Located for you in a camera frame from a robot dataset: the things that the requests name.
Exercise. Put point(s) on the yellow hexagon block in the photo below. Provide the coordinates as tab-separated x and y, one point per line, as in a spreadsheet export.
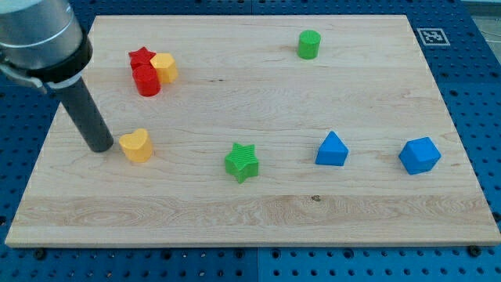
165	65

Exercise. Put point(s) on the red star block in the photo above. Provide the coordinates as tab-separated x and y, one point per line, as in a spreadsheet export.
140	57

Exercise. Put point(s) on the blue triangle block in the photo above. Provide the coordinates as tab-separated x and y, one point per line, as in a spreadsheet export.
332	151

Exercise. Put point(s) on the green star block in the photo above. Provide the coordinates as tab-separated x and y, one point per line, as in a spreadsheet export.
241	162

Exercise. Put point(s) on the blue cube block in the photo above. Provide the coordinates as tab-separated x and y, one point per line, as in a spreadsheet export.
419	155

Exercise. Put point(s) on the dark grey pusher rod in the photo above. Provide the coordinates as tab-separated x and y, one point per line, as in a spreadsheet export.
84	113

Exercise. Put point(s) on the red cylinder block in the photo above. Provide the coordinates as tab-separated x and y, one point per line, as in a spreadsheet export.
146	80

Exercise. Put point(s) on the white fiducial marker tag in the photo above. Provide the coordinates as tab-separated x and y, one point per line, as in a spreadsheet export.
431	36

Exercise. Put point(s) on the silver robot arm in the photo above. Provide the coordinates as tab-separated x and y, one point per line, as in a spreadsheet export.
44	47

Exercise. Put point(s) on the yellow heart block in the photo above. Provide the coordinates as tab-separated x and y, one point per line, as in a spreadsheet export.
137	146

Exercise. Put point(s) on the green cylinder block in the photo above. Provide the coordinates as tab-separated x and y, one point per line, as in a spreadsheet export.
308	44

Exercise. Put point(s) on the wooden board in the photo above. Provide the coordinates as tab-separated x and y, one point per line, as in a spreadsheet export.
240	80

